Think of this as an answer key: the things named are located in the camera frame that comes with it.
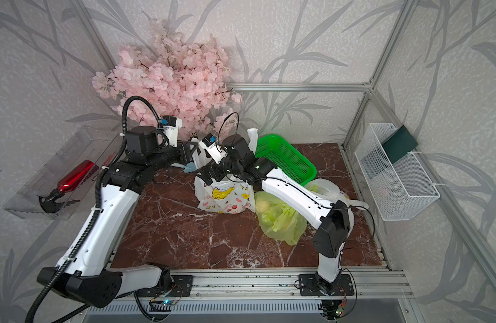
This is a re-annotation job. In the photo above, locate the green avocado plastic bag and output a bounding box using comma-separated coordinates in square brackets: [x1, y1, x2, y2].
[255, 191, 308, 246]

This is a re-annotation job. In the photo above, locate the white printed plastic bag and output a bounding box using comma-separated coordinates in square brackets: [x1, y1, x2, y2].
[305, 178, 369, 231]

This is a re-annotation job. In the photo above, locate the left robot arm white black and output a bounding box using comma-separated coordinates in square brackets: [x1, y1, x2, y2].
[25, 125, 183, 322]

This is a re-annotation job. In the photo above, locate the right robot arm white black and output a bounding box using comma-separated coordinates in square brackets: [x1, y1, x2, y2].
[194, 134, 364, 296]

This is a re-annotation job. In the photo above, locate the green plastic basket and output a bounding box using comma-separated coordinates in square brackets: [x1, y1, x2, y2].
[255, 134, 316, 186]

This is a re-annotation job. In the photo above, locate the light blue plastic scoop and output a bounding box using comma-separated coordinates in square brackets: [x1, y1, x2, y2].
[171, 162, 198, 173]

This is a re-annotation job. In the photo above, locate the pink cherry blossom bouquet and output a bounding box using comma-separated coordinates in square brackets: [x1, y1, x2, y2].
[92, 20, 242, 140]

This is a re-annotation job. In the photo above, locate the red spray bottle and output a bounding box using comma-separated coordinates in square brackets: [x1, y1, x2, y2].
[39, 160, 97, 213]

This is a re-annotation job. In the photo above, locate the dark green card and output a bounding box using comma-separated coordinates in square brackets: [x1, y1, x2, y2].
[382, 125, 418, 164]

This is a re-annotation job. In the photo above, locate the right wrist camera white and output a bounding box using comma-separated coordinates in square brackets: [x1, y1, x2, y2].
[199, 133, 227, 164]

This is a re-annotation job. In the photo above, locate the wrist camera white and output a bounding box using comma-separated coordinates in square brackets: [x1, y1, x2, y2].
[199, 133, 227, 164]
[160, 116, 182, 148]

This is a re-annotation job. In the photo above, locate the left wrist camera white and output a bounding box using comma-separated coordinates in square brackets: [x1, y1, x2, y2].
[160, 116, 182, 148]

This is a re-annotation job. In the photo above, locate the clear wall tray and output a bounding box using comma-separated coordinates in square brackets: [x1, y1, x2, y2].
[3, 127, 121, 220]

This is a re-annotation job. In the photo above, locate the white wire mesh basket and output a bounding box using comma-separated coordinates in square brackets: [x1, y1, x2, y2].
[355, 122, 440, 222]

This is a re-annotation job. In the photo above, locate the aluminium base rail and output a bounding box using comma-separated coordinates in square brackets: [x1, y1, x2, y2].
[171, 266, 413, 300]

